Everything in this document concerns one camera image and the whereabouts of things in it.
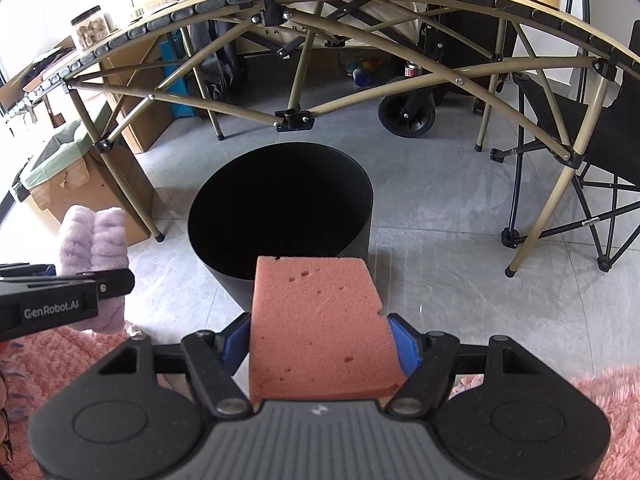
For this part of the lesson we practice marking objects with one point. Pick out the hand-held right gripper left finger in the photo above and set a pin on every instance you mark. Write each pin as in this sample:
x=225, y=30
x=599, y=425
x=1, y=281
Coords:
x=237, y=345

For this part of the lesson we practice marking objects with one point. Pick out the black round bin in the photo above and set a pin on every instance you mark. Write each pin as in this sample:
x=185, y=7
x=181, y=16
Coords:
x=280, y=200

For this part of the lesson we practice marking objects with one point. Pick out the red can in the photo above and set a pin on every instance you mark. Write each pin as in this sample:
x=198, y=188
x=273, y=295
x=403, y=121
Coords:
x=412, y=69

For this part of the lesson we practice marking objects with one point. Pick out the small beige box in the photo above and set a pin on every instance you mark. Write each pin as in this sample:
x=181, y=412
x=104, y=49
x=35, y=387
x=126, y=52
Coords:
x=152, y=2

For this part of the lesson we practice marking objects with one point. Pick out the clear snack jar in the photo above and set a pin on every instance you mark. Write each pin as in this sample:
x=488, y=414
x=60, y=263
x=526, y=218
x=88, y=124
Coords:
x=91, y=27

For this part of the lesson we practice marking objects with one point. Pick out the blue board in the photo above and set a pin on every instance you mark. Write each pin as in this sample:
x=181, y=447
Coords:
x=175, y=75

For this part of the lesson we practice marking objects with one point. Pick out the black wagon wheel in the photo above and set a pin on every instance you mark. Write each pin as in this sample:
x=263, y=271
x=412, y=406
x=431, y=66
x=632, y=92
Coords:
x=405, y=110

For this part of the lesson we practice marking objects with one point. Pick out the open cardboard box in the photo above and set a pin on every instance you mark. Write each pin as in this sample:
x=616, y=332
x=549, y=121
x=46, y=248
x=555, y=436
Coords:
x=35, y=75

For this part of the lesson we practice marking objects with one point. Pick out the black folding chair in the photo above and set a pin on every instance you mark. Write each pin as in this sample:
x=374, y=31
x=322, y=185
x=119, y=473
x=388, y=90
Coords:
x=610, y=125

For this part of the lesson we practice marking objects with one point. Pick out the purple fuzzy cloth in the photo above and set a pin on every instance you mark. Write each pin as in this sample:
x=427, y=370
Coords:
x=95, y=240

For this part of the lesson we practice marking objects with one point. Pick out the brown cardboard box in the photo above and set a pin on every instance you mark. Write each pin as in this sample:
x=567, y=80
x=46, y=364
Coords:
x=135, y=105

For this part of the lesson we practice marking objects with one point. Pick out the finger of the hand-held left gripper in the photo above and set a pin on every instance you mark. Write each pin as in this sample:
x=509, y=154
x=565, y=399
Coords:
x=25, y=270
x=115, y=284

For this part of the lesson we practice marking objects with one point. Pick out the cardboard box with green liner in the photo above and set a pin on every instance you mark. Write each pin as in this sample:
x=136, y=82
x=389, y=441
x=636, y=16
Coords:
x=75, y=185

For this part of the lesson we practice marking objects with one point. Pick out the pink shaggy rug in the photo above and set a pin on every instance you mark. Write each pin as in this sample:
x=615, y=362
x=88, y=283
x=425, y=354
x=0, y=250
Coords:
x=50, y=365

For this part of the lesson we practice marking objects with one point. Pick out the pink sponge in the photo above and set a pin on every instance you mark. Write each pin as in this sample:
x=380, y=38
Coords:
x=320, y=330

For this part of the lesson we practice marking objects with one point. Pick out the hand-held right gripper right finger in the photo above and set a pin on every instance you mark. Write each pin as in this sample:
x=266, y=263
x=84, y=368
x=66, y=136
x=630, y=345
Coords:
x=402, y=346

